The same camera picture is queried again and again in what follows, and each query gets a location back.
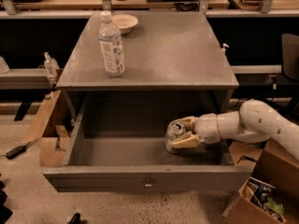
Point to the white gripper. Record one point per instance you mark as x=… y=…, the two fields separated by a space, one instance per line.
x=206 y=128

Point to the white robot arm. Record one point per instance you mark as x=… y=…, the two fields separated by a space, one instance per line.
x=254 y=122

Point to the open grey top drawer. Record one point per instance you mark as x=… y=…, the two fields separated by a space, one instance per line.
x=122 y=149

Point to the grey cabinet counter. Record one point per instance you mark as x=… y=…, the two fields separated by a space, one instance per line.
x=174 y=67

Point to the white pump dispenser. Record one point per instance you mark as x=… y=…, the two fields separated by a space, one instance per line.
x=225 y=48

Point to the cardboard box with magazines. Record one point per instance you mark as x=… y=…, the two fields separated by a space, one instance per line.
x=271 y=193

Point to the clear plastic water bottle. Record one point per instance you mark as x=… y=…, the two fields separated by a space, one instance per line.
x=111 y=45

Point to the white paper bowl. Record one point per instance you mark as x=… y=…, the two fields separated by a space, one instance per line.
x=125 y=22

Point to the wooden crate left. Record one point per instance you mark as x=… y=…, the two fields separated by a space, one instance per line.
x=48 y=129

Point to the small sanitizer bottle left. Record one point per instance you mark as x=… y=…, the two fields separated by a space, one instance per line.
x=51 y=65

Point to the black power adapter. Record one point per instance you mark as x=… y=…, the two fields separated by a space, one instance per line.
x=15 y=152

